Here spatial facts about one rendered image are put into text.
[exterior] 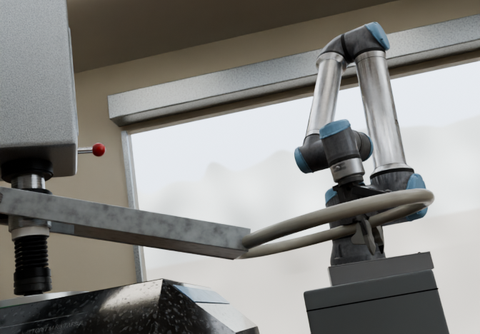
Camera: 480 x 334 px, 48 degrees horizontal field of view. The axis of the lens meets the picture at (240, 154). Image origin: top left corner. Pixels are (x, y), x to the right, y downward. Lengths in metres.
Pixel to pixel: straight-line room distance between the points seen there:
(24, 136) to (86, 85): 5.79
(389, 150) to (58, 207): 1.15
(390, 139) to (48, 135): 1.18
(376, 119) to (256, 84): 4.09
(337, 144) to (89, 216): 0.71
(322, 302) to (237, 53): 5.00
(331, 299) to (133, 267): 4.52
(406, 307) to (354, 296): 0.15
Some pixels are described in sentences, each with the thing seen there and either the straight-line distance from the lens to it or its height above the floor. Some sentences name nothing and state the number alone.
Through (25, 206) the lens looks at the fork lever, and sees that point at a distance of 1.11.
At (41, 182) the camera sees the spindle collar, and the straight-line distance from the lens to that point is 1.16.
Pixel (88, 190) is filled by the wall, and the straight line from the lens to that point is 6.44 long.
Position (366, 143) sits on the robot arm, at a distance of 1.62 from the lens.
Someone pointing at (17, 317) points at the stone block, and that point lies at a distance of 0.85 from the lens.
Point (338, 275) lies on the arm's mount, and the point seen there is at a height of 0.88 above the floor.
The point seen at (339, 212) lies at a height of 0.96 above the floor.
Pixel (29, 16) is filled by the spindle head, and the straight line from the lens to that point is 1.22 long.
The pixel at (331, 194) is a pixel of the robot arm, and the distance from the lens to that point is 1.90.
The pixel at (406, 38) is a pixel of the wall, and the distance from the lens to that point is 6.16.
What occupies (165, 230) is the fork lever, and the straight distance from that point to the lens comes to 1.11.
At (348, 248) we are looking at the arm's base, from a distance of 1.86.
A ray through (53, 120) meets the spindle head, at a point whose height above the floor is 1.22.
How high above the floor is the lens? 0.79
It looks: 17 degrees up
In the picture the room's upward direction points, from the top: 10 degrees counter-clockwise
